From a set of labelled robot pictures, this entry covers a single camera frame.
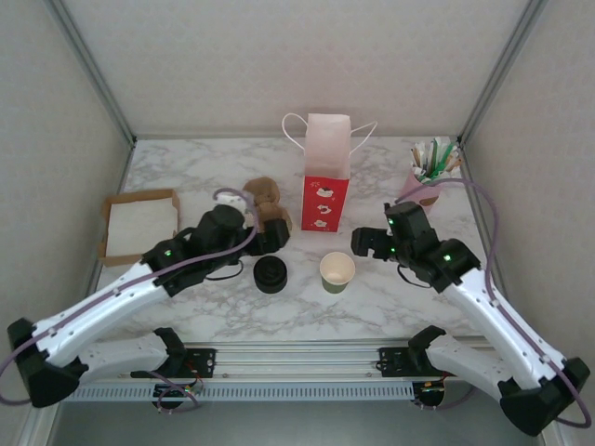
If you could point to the green paper cup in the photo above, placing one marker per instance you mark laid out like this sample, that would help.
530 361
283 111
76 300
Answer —
335 283

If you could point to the red paper gift bag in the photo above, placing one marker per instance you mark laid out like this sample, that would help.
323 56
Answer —
325 209

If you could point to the brown cardboard napkin box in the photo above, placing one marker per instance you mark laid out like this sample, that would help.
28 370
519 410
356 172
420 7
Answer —
116 260

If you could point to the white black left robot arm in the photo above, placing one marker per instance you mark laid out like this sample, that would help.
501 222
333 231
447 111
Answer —
93 309

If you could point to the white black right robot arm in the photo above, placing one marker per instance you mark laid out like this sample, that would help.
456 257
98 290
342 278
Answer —
504 325

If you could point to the pink straw holder cup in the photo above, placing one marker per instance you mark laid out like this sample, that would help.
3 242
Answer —
411 181

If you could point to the green striped paper straw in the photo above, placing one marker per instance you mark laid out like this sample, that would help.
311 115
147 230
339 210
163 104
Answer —
430 179

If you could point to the dark green straw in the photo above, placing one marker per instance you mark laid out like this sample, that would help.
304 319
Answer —
433 155

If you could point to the white napkin stack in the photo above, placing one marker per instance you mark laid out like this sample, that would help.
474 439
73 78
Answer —
139 223

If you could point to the wooden stirrer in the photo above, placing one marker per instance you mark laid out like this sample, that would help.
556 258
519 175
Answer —
458 162
413 153

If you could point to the white wrapped straw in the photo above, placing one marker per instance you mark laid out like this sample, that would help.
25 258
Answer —
441 140
420 151

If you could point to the small circuit board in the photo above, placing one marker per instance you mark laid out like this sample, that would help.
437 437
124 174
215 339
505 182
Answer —
174 392
432 392

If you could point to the aluminium frame bar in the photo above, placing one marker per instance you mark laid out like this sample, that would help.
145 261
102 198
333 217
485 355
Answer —
209 136

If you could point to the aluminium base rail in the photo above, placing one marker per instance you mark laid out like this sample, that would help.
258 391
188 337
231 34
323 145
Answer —
297 362

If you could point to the aluminium frame post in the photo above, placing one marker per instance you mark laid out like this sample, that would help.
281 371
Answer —
500 69
96 74

